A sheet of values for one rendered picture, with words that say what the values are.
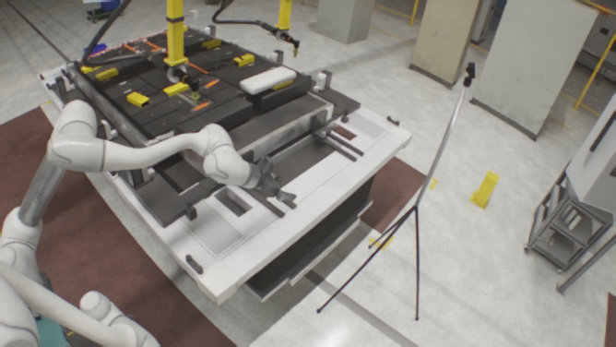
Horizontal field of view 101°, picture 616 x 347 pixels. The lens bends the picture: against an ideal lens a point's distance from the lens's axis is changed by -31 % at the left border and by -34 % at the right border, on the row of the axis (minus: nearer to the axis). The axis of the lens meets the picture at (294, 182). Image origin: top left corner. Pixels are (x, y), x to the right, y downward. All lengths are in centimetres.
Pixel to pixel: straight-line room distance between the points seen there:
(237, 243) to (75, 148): 85
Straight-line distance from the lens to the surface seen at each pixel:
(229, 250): 155
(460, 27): 563
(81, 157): 107
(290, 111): 210
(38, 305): 89
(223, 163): 121
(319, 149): 220
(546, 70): 542
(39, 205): 142
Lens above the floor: 209
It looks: 43 degrees down
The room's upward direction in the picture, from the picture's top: 9 degrees clockwise
